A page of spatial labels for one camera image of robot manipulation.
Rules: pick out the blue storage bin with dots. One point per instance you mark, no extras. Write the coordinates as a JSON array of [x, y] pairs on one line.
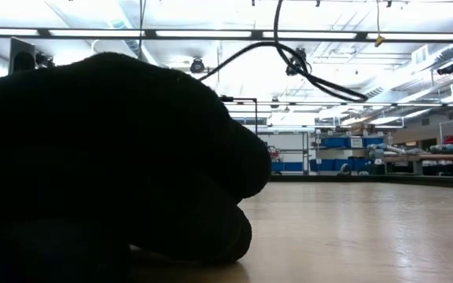
[[287, 166], [340, 163], [333, 142], [373, 140]]

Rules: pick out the metal shelving rack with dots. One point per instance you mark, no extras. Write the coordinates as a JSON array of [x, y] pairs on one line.
[[317, 153]]

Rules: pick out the grey and black work glove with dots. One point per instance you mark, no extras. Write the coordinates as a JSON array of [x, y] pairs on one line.
[[93, 129]]

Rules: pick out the yellow hanging tag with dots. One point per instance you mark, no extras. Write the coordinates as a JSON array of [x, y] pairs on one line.
[[379, 40]]

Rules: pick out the wooden workbench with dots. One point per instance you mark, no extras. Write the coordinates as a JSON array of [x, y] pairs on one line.
[[446, 158]]

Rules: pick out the grey rectangular box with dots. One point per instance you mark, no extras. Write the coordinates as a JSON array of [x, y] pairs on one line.
[[22, 49]]

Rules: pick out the black ceiling-mounted device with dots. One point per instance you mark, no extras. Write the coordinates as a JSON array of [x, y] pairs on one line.
[[445, 69]]

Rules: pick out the round black ceiling camera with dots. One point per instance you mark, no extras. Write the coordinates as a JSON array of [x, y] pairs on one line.
[[197, 65]]

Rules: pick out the black overhead camera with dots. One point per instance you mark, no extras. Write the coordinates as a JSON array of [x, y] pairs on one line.
[[298, 65]]

